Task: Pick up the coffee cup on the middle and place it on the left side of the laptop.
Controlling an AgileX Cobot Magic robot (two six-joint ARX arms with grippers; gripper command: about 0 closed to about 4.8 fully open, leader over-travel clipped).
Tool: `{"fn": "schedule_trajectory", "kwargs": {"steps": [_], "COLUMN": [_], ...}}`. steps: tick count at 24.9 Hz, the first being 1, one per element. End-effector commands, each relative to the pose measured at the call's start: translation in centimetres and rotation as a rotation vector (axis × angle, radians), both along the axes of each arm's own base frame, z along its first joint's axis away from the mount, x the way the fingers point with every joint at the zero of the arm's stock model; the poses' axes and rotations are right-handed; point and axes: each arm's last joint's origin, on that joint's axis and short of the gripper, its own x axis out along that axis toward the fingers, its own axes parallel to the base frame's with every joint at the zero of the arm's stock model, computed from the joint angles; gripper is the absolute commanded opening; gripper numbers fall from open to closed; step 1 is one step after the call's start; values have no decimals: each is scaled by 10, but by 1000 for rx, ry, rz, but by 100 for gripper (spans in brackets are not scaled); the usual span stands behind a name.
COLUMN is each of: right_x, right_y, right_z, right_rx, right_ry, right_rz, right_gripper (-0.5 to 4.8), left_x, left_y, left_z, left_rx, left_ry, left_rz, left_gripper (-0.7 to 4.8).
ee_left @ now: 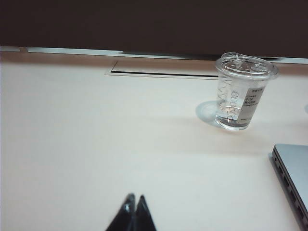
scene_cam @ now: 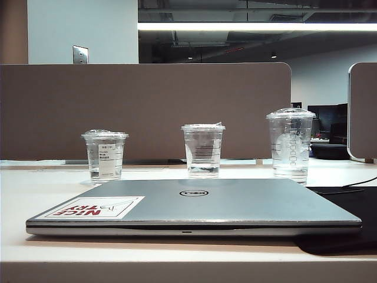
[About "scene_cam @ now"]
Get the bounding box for clear plastic cup lid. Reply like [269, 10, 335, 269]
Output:
[180, 121, 227, 179]

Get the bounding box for silver Dell laptop with sticker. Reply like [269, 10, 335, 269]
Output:
[25, 178, 363, 237]

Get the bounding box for clear cup with white label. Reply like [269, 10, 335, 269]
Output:
[81, 129, 130, 182]

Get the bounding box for tall clear cup dome lid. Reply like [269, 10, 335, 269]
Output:
[266, 107, 316, 185]

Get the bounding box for wide brown desk divider panel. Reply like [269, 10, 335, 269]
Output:
[0, 61, 292, 162]

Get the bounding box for long white ceiling light strip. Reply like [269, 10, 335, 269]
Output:
[137, 22, 377, 32]

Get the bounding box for black computer monitor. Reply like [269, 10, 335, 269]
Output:
[307, 103, 349, 134]

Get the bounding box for black round seat cushion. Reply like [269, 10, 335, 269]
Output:
[310, 143, 349, 160]

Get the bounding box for black office chair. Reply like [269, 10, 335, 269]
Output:
[329, 122, 349, 144]

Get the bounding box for brown divider panel white edge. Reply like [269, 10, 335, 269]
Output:
[347, 61, 377, 162]

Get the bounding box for black mouse mat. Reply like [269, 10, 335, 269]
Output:
[294, 185, 377, 256]

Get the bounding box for metal wall switch plate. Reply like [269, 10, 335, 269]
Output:
[72, 45, 90, 65]

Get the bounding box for black cable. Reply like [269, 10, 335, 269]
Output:
[343, 176, 377, 188]

